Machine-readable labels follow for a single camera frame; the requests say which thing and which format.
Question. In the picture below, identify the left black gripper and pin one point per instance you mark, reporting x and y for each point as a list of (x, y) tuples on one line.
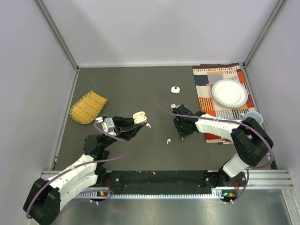
[(125, 128)]

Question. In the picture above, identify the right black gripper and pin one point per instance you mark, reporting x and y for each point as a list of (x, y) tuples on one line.
[(181, 133)]

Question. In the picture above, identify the pink earbud charging case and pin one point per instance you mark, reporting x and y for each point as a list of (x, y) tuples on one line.
[(139, 117)]

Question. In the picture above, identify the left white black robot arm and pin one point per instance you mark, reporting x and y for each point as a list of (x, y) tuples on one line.
[(48, 197)]

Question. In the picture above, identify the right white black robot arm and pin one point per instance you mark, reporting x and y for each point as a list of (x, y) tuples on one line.
[(250, 140)]

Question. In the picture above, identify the white earbud charging case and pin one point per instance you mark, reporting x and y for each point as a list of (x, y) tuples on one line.
[(175, 90)]

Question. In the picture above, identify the yellow woven mat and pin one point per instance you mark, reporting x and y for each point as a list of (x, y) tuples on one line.
[(87, 108)]

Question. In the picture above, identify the patterned orange placemat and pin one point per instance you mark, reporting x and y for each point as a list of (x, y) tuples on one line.
[(205, 75)]

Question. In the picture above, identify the white paper plate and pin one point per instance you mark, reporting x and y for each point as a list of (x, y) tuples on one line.
[(229, 93)]

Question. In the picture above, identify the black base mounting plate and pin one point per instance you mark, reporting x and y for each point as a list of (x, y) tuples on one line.
[(159, 182)]

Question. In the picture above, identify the pale blue cup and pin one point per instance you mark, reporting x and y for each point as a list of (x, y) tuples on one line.
[(255, 115)]

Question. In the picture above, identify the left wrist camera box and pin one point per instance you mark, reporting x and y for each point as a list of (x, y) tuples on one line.
[(107, 124)]

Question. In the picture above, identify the pink handled fork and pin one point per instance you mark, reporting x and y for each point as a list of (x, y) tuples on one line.
[(225, 119)]

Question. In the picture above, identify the aluminium front rail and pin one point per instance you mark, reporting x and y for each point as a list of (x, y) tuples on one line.
[(269, 179)]

